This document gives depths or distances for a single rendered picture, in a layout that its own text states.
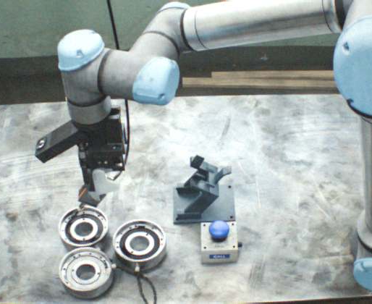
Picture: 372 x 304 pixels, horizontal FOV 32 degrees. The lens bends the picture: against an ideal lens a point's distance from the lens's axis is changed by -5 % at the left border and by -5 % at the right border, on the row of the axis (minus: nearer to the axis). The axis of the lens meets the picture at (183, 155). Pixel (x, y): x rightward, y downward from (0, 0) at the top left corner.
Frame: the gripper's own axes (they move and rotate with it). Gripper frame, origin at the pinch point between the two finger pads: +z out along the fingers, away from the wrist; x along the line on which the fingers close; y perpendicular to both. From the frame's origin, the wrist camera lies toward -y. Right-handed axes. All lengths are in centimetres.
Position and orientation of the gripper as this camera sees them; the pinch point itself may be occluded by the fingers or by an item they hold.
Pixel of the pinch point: (94, 189)
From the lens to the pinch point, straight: 128.9
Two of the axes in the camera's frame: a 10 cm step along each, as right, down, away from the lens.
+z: 0.4, 7.0, 7.2
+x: -0.1, -7.2, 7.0
